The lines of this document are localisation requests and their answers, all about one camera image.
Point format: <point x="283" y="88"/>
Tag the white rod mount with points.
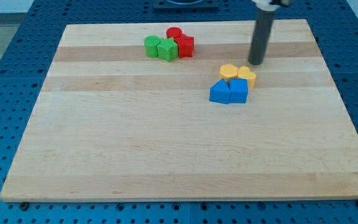
<point x="271" y="5"/>

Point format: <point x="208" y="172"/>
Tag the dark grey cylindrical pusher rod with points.
<point x="260" y="38"/>

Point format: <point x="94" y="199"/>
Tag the yellow heart block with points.
<point x="246" y="73"/>

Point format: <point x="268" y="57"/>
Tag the yellow pentagon block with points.
<point x="228" y="72"/>

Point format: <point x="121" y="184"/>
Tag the blue cube block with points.
<point x="239" y="90"/>

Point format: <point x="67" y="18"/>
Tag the blue triangle block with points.
<point x="220" y="92"/>

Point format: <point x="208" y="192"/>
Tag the red star block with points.
<point x="186" y="45"/>

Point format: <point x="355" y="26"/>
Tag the red cylinder block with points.
<point x="173" y="32"/>

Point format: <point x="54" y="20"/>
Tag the green star block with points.
<point x="167" y="49"/>

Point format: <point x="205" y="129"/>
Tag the green cylinder block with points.
<point x="151" y="43"/>

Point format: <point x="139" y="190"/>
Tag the light wooden board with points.
<point x="112" y="125"/>

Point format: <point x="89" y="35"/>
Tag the black bolt front left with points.
<point x="24" y="206"/>

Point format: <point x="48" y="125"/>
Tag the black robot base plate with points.
<point x="173" y="5"/>

